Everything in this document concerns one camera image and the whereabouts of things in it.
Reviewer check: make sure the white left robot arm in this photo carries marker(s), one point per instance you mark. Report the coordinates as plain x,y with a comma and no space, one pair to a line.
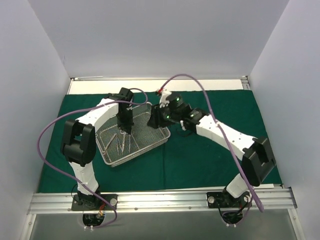
79,138

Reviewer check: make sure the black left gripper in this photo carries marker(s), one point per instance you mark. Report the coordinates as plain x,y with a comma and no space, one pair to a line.
125,125

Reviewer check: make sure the steel tweezers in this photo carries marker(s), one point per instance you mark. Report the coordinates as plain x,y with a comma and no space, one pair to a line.
110,141

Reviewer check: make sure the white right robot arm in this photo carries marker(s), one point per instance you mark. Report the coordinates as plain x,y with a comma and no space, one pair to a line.
253,156

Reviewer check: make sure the dark green surgical cloth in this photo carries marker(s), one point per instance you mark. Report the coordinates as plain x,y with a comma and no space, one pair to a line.
184,161

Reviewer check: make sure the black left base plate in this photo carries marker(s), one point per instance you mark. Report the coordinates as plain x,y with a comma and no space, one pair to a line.
82,202

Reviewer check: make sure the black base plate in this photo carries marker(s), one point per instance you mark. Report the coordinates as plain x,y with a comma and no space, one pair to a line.
223,200
82,202

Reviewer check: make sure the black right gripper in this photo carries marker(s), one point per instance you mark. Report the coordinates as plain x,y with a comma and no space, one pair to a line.
155,117

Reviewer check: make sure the steel surgical forceps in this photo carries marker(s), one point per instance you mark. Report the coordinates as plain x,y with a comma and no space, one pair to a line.
123,141

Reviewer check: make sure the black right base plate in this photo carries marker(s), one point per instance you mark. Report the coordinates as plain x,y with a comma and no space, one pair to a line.
223,200

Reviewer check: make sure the steel wire mesh tray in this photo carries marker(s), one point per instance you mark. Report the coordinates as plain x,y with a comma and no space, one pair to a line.
143,137

